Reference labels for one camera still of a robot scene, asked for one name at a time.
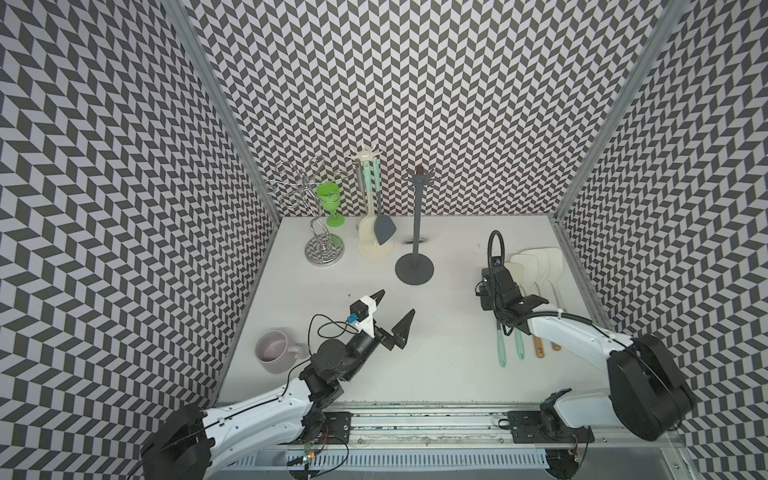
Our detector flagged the dark grey utensil rack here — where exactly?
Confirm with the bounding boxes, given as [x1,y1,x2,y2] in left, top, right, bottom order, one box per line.
[395,172,434,286]

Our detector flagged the cream utensil wooden handle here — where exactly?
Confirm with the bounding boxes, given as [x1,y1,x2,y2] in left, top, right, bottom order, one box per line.
[526,249,560,309]

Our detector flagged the grey spatula mint handle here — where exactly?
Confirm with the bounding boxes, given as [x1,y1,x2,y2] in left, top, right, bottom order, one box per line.
[373,157,396,245]
[496,322,507,368]

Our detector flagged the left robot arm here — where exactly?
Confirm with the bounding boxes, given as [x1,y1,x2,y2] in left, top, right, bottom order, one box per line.
[126,291,416,479]

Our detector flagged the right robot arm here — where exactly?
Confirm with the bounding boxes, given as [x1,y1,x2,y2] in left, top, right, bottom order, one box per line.
[476,230,698,443]

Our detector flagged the cream utensil rack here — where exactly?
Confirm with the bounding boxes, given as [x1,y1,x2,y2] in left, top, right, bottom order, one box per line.
[355,147,394,260]

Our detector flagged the pink ceramic mug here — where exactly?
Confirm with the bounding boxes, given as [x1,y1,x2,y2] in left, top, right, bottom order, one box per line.
[255,330,309,374]

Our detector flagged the green plastic goblet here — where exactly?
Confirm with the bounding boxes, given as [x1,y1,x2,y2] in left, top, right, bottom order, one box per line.
[316,182,345,227]

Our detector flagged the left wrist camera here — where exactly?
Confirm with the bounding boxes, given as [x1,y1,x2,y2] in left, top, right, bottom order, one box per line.
[347,296,377,338]

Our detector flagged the chrome wire mug tree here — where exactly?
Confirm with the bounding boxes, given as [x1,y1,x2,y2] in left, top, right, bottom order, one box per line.
[268,157,345,268]

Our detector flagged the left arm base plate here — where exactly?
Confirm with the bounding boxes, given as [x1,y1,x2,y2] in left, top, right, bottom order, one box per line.
[293,410,353,445]

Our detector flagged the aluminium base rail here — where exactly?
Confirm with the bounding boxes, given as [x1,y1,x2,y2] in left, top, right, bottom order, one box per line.
[227,403,699,479]

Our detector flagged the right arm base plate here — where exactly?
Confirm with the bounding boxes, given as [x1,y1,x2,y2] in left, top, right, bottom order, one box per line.
[505,411,595,445]

